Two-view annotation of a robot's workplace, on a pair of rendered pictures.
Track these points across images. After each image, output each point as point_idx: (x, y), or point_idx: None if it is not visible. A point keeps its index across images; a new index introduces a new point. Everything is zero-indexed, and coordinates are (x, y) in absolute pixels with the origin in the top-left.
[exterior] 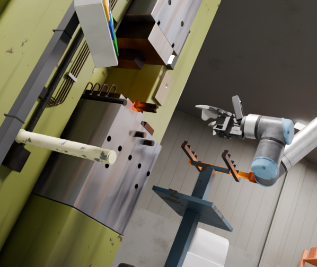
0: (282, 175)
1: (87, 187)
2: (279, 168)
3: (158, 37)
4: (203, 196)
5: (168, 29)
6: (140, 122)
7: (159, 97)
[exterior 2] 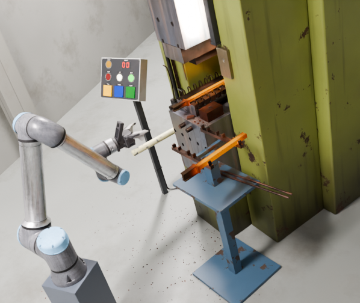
0: (111, 180)
1: (182, 156)
2: (102, 177)
3: (168, 50)
4: (206, 175)
5: (168, 38)
6: (195, 111)
7: (224, 73)
